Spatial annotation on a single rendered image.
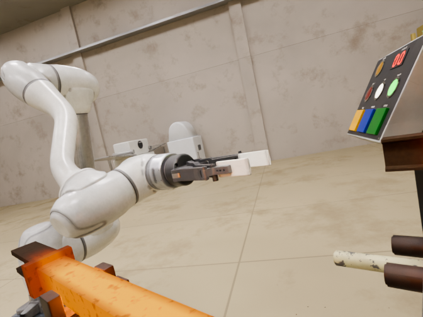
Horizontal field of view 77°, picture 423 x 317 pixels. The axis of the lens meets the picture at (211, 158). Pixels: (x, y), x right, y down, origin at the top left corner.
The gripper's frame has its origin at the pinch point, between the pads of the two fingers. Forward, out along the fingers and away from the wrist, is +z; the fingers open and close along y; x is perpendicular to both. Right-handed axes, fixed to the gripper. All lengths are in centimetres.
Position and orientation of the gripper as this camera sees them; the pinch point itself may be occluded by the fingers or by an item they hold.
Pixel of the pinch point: (247, 163)
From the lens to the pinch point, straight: 51.7
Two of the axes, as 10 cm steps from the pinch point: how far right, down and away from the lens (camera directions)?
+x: -2.1, -9.7, -1.0
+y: -6.2, 2.1, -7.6
